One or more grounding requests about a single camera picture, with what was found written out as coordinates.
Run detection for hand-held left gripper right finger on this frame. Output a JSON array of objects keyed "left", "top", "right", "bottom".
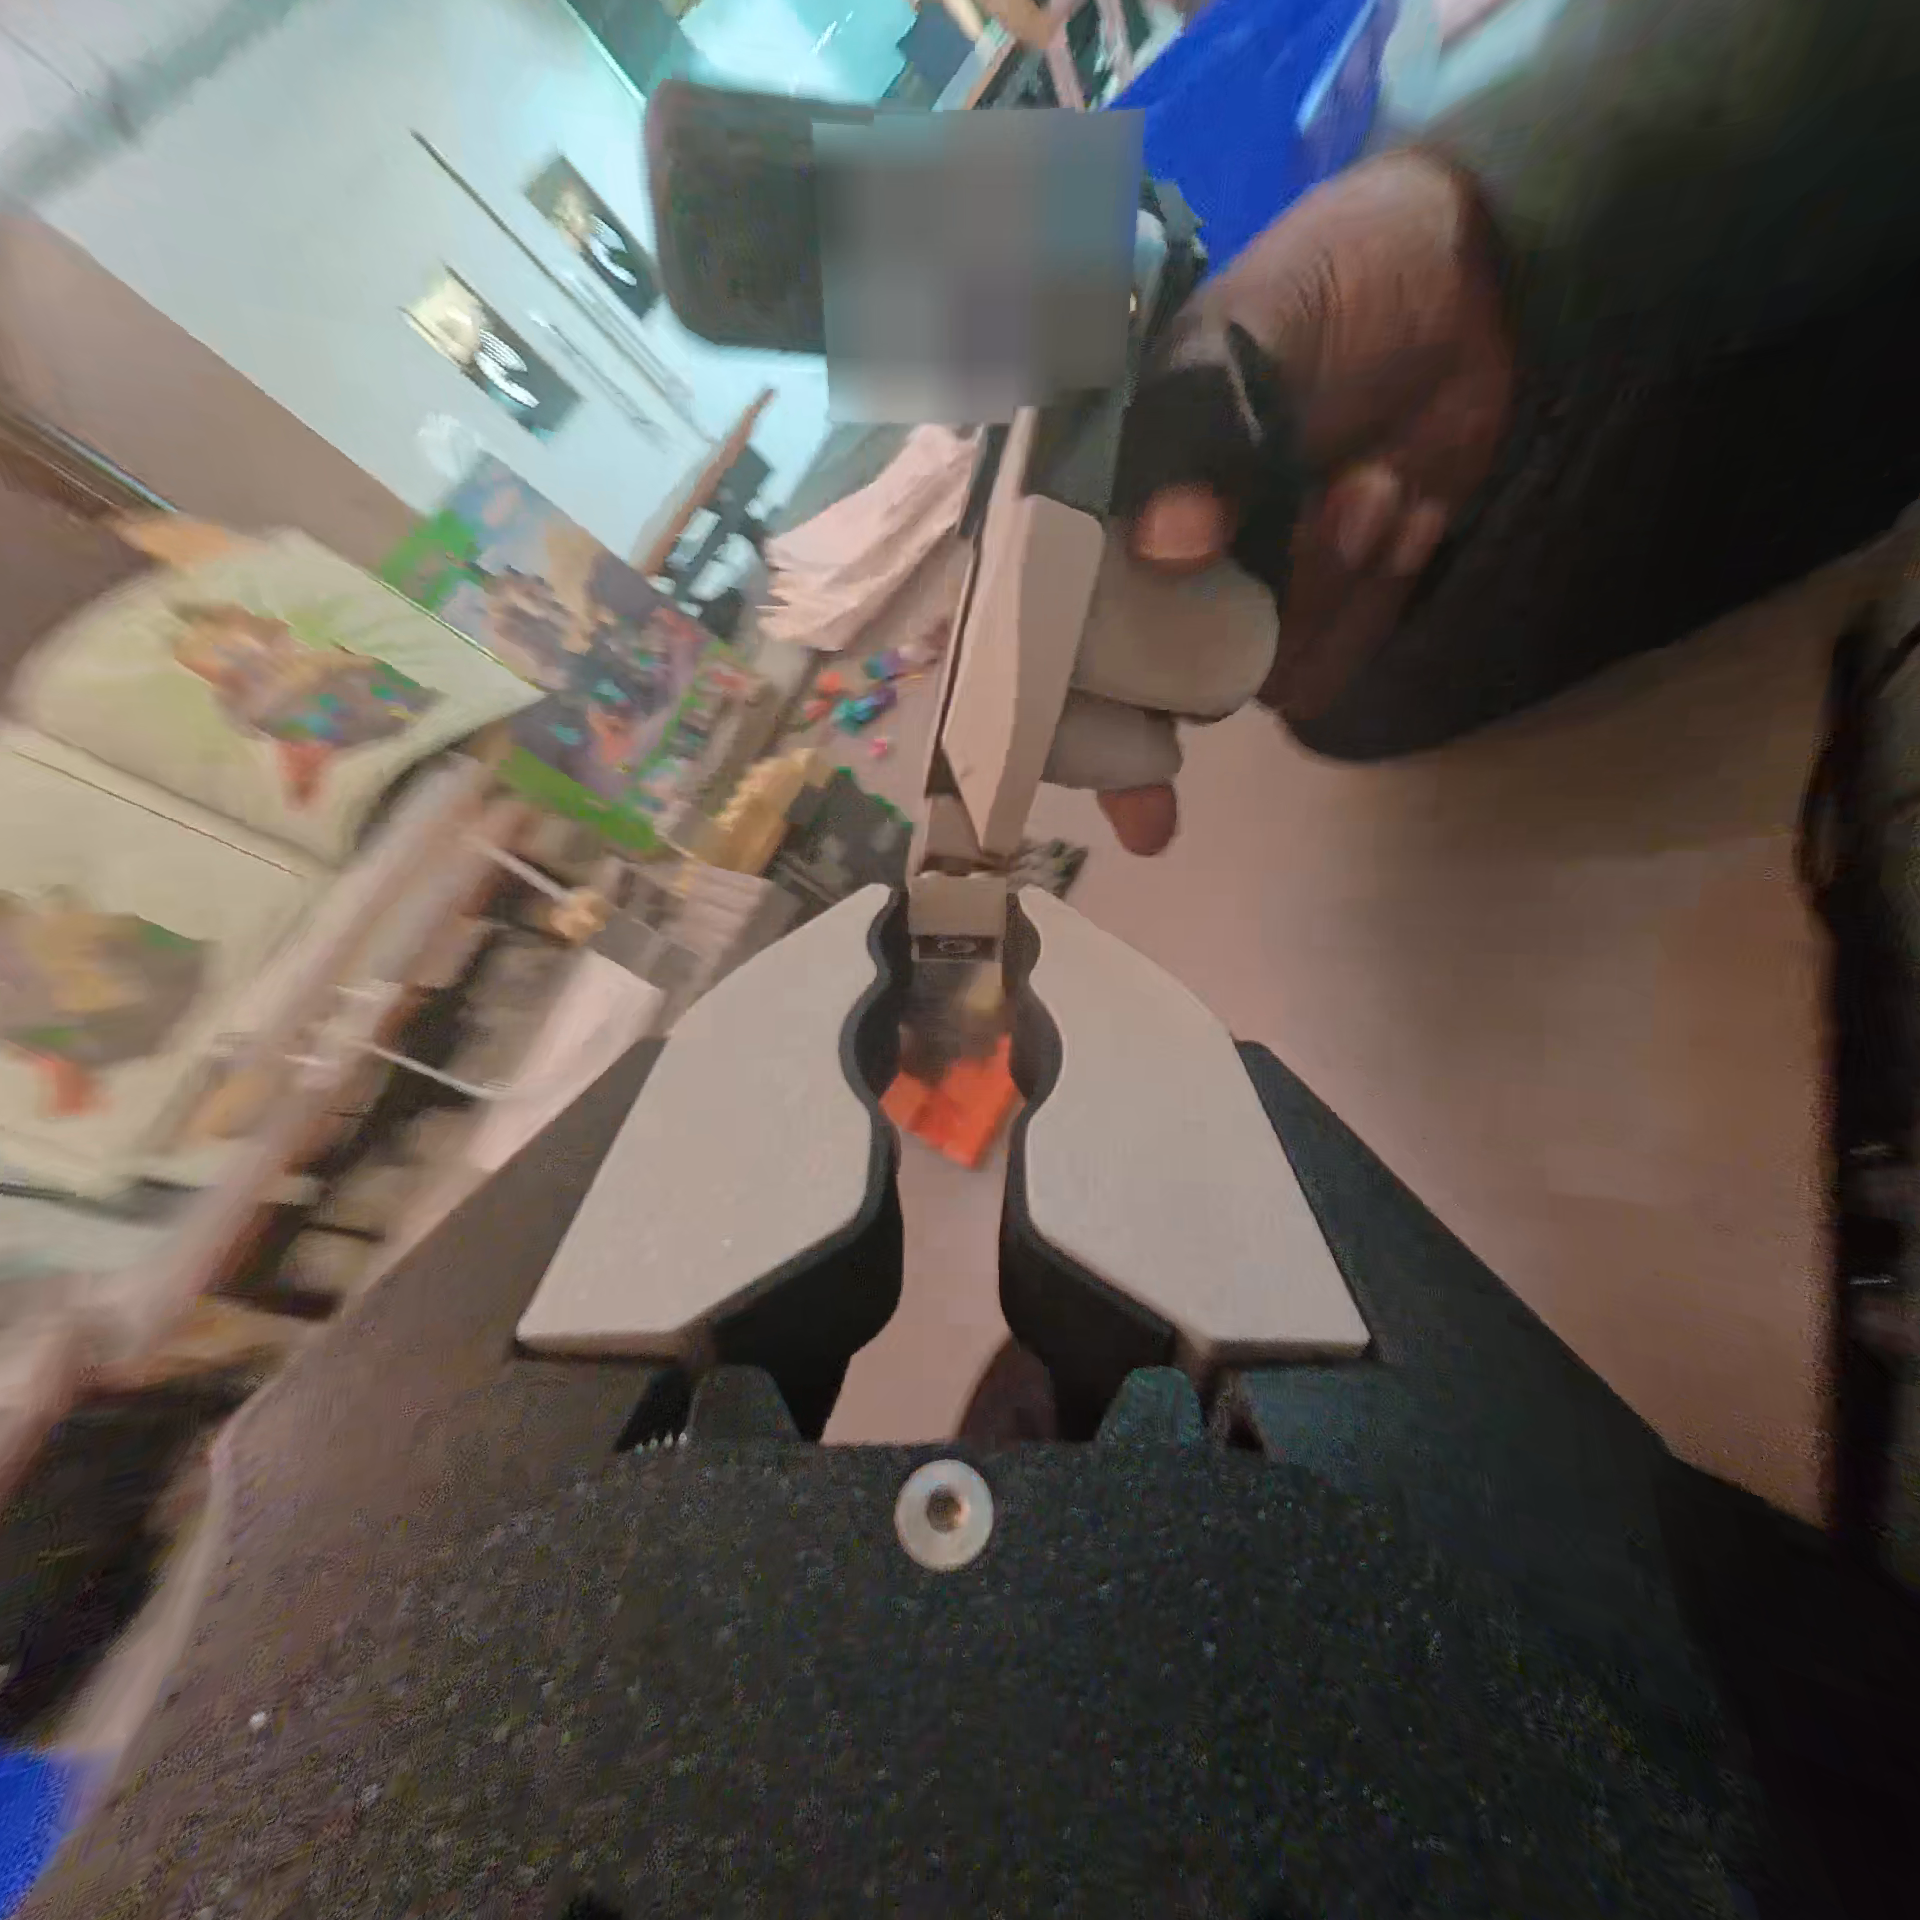
[{"left": 998, "top": 887, "right": 1373, "bottom": 1440}]

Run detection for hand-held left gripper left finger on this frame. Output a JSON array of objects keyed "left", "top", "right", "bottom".
[{"left": 514, "top": 883, "right": 912, "bottom": 1440}]

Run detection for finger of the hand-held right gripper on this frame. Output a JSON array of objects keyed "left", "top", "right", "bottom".
[
  {"left": 902, "top": 406, "right": 1039, "bottom": 880},
  {"left": 931, "top": 497, "right": 1106, "bottom": 865}
]

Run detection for toy brick building model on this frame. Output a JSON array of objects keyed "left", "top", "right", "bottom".
[{"left": 703, "top": 751, "right": 1091, "bottom": 1172}]

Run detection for grey desk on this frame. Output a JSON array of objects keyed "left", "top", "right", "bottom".
[{"left": 88, "top": 539, "right": 1846, "bottom": 1758}]

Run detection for person's right hand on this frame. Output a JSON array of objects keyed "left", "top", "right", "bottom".
[{"left": 1095, "top": 146, "right": 1520, "bottom": 859}]

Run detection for purple toy pieces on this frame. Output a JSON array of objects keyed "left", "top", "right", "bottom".
[{"left": 806, "top": 642, "right": 935, "bottom": 754}]

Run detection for black phone icon sign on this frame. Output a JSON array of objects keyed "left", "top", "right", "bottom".
[
  {"left": 402, "top": 267, "right": 582, "bottom": 442},
  {"left": 521, "top": 153, "right": 664, "bottom": 321}
]

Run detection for wooden office table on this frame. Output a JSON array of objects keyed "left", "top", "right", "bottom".
[{"left": 641, "top": 386, "right": 781, "bottom": 607}]

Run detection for printed toy box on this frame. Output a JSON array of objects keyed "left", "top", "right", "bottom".
[{"left": 379, "top": 455, "right": 723, "bottom": 855}]

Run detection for open instruction book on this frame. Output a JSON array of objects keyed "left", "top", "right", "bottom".
[{"left": 0, "top": 514, "right": 544, "bottom": 1194}]

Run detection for person's dark green hoodie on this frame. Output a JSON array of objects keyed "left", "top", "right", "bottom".
[{"left": 1799, "top": 599, "right": 1920, "bottom": 1594}]

